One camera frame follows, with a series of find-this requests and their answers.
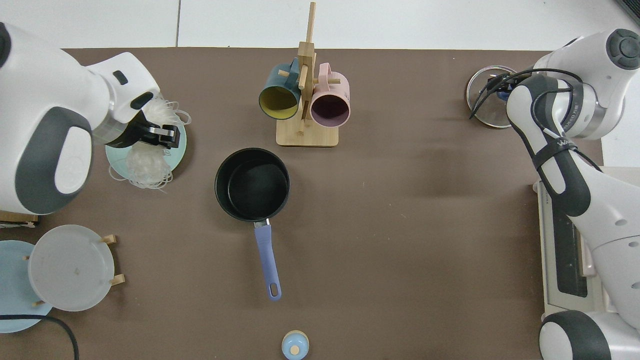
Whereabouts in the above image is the pale toaster oven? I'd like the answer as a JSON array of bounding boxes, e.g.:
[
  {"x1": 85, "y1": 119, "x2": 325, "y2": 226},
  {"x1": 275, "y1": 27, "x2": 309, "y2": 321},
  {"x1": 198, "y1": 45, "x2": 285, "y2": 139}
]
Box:
[{"x1": 532, "y1": 167, "x2": 621, "y2": 322}]

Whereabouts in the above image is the white plate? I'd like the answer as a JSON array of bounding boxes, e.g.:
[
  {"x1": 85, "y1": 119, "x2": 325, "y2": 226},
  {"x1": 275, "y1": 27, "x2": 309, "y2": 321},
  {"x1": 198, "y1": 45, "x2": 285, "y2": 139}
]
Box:
[{"x1": 28, "y1": 224, "x2": 116, "y2": 312}]

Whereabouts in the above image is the light blue plate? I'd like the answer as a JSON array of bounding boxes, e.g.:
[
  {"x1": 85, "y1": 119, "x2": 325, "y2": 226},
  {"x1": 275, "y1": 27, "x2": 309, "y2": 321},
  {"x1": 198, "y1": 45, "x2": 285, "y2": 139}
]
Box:
[{"x1": 0, "y1": 240, "x2": 53, "y2": 334}]

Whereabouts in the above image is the wooden cup stand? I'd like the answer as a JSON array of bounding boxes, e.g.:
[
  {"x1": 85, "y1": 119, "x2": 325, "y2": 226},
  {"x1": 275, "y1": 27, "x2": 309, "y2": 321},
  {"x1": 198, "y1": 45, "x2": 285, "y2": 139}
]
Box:
[{"x1": 275, "y1": 1, "x2": 342, "y2": 148}]

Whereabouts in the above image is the pale green plate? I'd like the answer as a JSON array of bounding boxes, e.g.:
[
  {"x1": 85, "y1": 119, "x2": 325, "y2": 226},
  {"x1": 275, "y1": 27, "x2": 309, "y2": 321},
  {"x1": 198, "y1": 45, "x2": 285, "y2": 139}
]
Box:
[{"x1": 105, "y1": 102, "x2": 188, "y2": 183}]

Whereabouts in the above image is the glass lid blue knob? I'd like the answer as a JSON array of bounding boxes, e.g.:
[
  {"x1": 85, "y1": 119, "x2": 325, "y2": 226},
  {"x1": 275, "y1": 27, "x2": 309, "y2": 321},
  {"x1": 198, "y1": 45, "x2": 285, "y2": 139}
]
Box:
[{"x1": 465, "y1": 65, "x2": 521, "y2": 130}]

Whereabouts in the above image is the dark ribbed object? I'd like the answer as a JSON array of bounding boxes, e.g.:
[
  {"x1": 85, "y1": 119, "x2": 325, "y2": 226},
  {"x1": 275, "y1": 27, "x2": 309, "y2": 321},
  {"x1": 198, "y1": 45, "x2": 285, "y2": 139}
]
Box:
[{"x1": 616, "y1": 0, "x2": 640, "y2": 27}]

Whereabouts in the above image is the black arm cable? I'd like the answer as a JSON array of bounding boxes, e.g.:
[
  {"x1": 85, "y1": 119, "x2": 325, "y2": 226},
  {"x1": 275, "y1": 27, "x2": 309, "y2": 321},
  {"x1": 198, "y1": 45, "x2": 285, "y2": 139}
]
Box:
[
  {"x1": 469, "y1": 67, "x2": 603, "y2": 173},
  {"x1": 0, "y1": 314, "x2": 80, "y2": 360}
]

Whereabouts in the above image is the wooden plate rack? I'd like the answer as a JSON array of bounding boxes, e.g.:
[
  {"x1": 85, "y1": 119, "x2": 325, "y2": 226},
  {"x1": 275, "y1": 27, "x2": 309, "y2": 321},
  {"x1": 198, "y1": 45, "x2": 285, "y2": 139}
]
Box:
[{"x1": 22, "y1": 234, "x2": 126, "y2": 307}]

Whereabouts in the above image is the small blue round thing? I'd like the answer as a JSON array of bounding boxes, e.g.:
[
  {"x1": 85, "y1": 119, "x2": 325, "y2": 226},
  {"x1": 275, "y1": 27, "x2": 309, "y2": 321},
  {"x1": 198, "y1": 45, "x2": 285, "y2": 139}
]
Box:
[{"x1": 281, "y1": 330, "x2": 310, "y2": 360}]

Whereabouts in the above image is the black pot blue handle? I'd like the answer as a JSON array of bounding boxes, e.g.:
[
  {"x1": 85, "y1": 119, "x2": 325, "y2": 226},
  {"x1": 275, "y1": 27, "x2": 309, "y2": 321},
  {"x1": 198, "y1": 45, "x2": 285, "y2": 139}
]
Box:
[{"x1": 214, "y1": 147, "x2": 291, "y2": 302}]

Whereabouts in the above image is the pink cup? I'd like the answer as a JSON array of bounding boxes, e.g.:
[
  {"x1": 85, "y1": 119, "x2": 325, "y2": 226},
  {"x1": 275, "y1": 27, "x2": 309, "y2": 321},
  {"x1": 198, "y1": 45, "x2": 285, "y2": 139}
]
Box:
[{"x1": 309, "y1": 63, "x2": 351, "y2": 128}]

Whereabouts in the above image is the dark teal cup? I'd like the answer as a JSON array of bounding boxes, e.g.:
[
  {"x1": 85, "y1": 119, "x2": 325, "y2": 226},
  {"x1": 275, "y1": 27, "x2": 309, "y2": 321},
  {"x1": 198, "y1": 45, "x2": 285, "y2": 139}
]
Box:
[{"x1": 258, "y1": 57, "x2": 302, "y2": 121}]

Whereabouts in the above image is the brown table cloth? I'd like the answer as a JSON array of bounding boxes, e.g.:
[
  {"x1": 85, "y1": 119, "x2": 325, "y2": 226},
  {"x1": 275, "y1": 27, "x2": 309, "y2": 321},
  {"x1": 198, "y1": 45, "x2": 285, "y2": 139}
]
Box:
[{"x1": 0, "y1": 47, "x2": 606, "y2": 360}]

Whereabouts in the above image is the white vermicelli bundle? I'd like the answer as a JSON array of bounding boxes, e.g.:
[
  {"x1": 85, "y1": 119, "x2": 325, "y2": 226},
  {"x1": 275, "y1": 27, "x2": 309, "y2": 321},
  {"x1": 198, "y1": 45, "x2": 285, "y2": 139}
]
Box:
[{"x1": 108, "y1": 95, "x2": 192, "y2": 191}]

